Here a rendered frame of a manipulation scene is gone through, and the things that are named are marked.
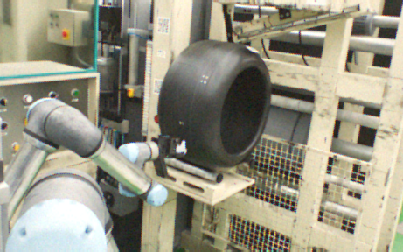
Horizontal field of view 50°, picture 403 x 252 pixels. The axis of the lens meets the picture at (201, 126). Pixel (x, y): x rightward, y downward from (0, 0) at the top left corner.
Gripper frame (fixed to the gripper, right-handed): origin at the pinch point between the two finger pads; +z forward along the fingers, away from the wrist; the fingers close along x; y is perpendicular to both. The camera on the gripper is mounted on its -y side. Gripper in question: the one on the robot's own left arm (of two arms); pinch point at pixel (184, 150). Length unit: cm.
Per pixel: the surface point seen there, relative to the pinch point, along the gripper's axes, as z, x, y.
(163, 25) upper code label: 12, 31, 51
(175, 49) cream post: 15, 25, 41
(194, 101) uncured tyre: -4.6, -4.8, 22.1
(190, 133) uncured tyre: -2.9, -3.9, 8.9
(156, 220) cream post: 24, 28, -47
